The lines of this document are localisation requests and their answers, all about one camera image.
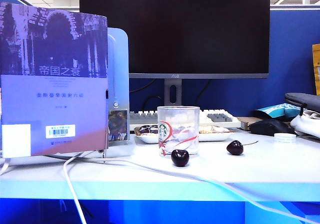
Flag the thick white cable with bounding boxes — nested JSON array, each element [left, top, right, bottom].
[[48, 154, 320, 224]]

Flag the dark stemless cherry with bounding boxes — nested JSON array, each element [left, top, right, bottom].
[[170, 149, 190, 168]]

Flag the black computer monitor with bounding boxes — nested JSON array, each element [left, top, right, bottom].
[[79, 0, 271, 79]]

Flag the brown cardboard piece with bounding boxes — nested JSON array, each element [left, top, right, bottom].
[[236, 116, 258, 130]]

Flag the grey monitor stand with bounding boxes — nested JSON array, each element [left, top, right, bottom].
[[164, 78, 183, 107]]

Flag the dark cherry with stem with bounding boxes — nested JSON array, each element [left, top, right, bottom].
[[226, 140, 260, 156]]

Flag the black computer mouse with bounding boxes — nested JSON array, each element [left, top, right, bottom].
[[248, 118, 298, 137]]

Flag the white cloth bag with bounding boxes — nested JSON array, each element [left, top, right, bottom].
[[289, 109, 320, 138]]

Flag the white round lid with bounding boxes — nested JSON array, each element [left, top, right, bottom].
[[273, 132, 297, 144]]

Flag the purple-covered standing book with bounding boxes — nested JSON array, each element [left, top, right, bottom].
[[0, 1, 110, 159]]

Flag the white snack tray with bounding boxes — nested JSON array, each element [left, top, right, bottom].
[[133, 124, 236, 144]]

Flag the colourful picture card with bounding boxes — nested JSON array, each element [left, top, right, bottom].
[[108, 110, 129, 142]]

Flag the black monitor cable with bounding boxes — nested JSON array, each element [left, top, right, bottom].
[[129, 78, 157, 94], [194, 78, 213, 105], [142, 95, 166, 112]]

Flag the yellow package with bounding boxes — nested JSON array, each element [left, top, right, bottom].
[[311, 43, 320, 96]]

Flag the dark snack on tray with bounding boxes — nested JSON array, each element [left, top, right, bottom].
[[136, 125, 159, 136]]

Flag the thin white cable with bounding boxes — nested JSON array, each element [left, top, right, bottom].
[[62, 150, 87, 224]]

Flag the clear printed drinking glass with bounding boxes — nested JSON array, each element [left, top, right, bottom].
[[156, 105, 201, 158]]

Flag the white and grey keyboard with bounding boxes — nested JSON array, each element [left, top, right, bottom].
[[129, 108, 242, 129]]

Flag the tan snack on tray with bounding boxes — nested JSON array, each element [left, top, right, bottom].
[[199, 126, 227, 135]]

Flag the teal snack bag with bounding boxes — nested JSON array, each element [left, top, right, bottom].
[[252, 103, 307, 122]]

